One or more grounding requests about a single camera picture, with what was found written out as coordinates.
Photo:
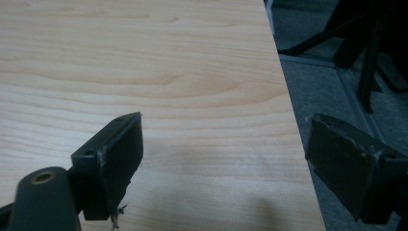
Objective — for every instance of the metal floor rail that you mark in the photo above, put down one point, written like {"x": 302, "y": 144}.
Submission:
{"x": 369, "y": 123}

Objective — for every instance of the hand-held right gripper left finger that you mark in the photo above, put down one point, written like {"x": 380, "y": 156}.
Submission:
{"x": 115, "y": 160}

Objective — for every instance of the black metal stand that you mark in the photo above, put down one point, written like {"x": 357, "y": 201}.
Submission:
{"x": 369, "y": 64}

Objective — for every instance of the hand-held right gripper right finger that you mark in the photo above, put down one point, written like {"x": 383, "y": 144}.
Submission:
{"x": 346, "y": 163}

